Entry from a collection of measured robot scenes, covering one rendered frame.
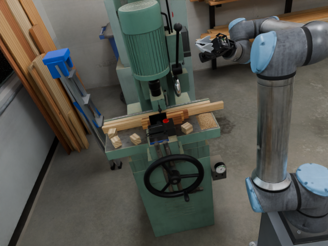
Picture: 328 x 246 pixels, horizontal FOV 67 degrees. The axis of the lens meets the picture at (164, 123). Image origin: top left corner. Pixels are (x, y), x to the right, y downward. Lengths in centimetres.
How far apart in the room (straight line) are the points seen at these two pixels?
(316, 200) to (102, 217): 157
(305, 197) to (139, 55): 89
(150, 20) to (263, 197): 84
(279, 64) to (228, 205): 144
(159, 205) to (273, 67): 114
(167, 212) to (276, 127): 105
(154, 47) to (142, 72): 13
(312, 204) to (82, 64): 333
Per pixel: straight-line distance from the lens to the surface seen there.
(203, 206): 175
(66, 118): 265
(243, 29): 137
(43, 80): 248
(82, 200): 239
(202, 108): 138
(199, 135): 129
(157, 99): 125
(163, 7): 143
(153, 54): 111
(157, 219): 179
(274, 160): 100
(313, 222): 129
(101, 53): 372
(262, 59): 79
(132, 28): 108
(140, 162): 135
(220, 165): 139
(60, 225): 233
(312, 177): 116
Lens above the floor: 173
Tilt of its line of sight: 37 degrees down
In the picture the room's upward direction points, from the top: 12 degrees counter-clockwise
